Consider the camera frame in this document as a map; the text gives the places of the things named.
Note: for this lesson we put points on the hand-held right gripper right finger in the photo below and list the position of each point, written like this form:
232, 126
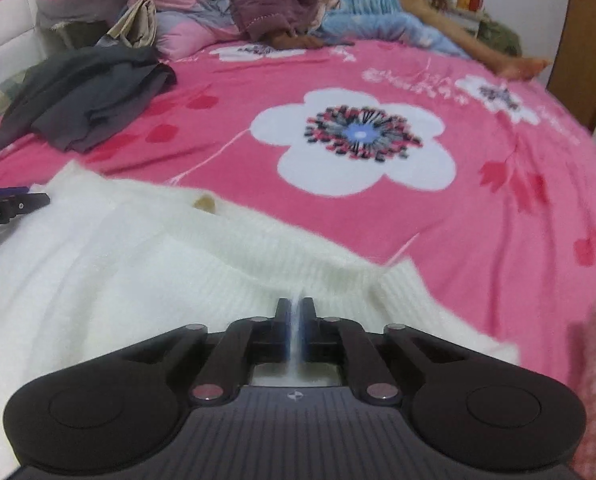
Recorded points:
310, 331

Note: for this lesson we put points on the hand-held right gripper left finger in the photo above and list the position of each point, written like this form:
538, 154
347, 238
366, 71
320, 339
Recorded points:
283, 331

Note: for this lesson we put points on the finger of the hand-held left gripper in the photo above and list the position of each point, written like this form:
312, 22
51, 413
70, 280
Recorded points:
3, 191
28, 204

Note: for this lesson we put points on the white fluffy sweater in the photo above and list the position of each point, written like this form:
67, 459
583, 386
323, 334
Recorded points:
128, 270

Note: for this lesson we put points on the dark grey clothes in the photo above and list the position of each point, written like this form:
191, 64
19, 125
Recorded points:
78, 90

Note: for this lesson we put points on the plaid pillow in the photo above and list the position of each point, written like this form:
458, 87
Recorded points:
0, 95

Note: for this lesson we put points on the pink floral blanket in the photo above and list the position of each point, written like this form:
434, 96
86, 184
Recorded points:
427, 240

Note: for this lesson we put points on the white padded headboard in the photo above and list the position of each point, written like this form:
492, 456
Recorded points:
3, 30

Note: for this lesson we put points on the grey brown pillow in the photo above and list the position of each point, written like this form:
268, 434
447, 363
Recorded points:
73, 30

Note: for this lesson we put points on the beige cloth bag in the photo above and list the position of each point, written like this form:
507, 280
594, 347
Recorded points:
135, 25

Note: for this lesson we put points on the green bag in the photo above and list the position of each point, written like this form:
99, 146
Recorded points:
500, 37

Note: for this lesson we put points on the white side table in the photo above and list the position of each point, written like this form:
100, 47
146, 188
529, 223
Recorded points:
470, 20

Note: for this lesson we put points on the wooden door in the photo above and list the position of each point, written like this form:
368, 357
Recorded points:
587, 35

